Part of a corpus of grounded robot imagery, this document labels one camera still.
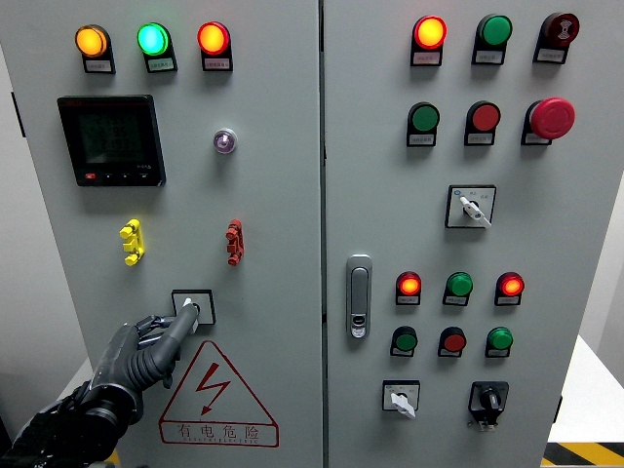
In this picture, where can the red warning triangle sticker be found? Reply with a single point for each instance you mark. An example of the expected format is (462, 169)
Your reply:
(213, 382)

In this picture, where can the black yellow striped tape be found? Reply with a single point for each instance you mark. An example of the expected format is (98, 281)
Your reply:
(113, 458)
(585, 454)

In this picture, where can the pale grey cabinet door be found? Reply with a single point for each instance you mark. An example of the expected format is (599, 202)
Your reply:
(273, 219)

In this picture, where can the black display meter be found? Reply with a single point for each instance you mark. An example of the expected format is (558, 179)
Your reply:
(112, 141)

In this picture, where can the white round lamp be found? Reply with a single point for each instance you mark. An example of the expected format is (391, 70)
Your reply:
(224, 141)

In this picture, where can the silver door lock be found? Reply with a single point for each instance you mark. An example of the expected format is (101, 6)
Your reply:
(359, 292)

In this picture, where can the black cabinet hinge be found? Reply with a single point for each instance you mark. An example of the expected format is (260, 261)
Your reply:
(558, 409)
(18, 114)

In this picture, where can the small label plate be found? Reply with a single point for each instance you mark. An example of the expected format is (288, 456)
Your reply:
(487, 57)
(550, 56)
(401, 352)
(506, 300)
(161, 64)
(426, 58)
(496, 352)
(535, 138)
(421, 140)
(99, 66)
(449, 353)
(407, 300)
(454, 300)
(217, 63)
(480, 139)

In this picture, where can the small green push button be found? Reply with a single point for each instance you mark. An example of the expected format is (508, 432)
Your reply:
(406, 341)

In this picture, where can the small red lit lamp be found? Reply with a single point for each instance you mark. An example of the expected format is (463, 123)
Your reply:
(511, 285)
(409, 285)

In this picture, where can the large yellow lit lamp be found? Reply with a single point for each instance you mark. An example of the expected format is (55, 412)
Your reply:
(91, 41)

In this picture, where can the large green lit lamp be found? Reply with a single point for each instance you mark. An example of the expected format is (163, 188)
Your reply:
(152, 39)

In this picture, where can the small red push button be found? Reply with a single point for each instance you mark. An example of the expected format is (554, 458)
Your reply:
(454, 342)

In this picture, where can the large red lit lamp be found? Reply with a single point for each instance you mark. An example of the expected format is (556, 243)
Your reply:
(213, 38)
(429, 32)

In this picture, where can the small green lamp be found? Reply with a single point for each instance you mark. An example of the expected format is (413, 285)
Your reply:
(460, 284)
(500, 339)

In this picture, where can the large green push button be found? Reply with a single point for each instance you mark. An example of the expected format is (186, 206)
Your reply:
(425, 118)

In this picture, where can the pale grey door with lock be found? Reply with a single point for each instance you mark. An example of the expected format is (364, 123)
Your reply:
(536, 244)

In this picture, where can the large red push button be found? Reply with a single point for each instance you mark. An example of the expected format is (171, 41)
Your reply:
(485, 117)

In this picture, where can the large red stop button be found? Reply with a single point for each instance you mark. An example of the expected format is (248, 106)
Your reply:
(552, 118)

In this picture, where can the dark red buzzer lamp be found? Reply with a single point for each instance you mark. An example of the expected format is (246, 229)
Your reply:
(561, 28)

